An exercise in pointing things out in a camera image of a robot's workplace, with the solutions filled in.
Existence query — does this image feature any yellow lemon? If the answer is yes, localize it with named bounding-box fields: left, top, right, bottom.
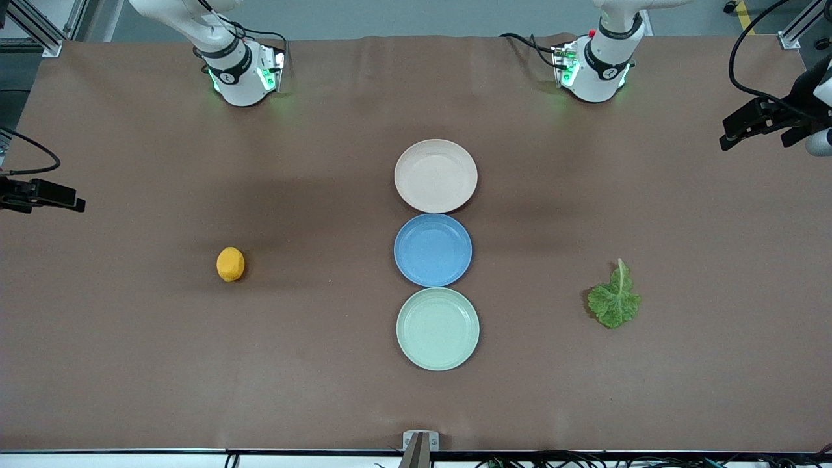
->
left=216, top=246, right=246, bottom=283

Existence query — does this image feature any green lettuce leaf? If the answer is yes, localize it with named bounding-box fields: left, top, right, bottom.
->
left=586, top=257, right=642, bottom=330

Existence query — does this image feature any brown table mat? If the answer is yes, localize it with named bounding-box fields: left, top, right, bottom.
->
left=0, top=34, right=832, bottom=453

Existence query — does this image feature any beige pink round plate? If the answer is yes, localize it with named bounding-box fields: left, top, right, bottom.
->
left=394, top=139, right=478, bottom=214

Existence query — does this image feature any blue round plate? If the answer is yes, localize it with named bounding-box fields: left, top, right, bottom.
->
left=394, top=214, right=473, bottom=288

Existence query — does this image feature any light green round plate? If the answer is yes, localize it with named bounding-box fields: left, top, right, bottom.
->
left=396, top=287, right=480, bottom=372

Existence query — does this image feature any grey metal bar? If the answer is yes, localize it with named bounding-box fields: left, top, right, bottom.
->
left=398, top=434, right=432, bottom=468

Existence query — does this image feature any aluminium frame profile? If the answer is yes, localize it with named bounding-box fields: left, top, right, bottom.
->
left=777, top=0, right=832, bottom=50
left=0, top=0, right=90, bottom=58

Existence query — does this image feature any black left arm base cable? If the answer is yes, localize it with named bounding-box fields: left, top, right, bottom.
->
left=499, top=32, right=573, bottom=71

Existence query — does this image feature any grey metal bracket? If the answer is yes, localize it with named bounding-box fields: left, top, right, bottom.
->
left=402, top=430, right=439, bottom=452

